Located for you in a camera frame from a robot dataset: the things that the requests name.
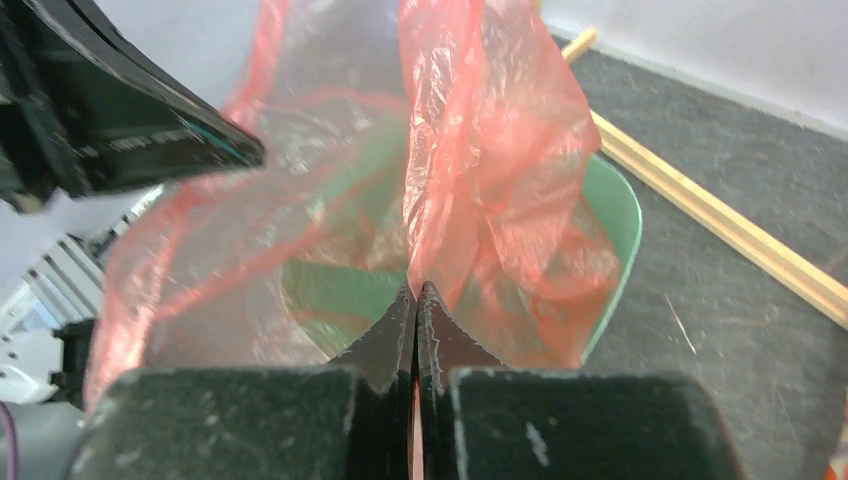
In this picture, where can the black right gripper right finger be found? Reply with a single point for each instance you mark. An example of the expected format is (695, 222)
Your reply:
(443, 347)

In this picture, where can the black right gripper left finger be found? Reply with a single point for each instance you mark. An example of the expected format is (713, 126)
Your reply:
(380, 444)

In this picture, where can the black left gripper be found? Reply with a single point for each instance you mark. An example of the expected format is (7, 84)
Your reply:
(85, 111)

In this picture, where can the green plastic trash bin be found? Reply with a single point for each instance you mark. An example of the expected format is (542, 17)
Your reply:
(616, 218)

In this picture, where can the red plastic trash bag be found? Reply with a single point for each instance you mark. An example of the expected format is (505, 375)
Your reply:
(263, 325)

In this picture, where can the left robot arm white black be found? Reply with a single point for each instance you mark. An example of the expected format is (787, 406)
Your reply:
(46, 365)

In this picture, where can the floral orange cloth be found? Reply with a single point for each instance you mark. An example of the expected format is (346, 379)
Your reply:
(837, 468)

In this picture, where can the slotted cable duct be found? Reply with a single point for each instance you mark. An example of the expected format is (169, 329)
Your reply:
(52, 263)

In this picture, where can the wooden rack frame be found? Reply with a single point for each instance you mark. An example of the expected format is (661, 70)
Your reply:
(782, 263)

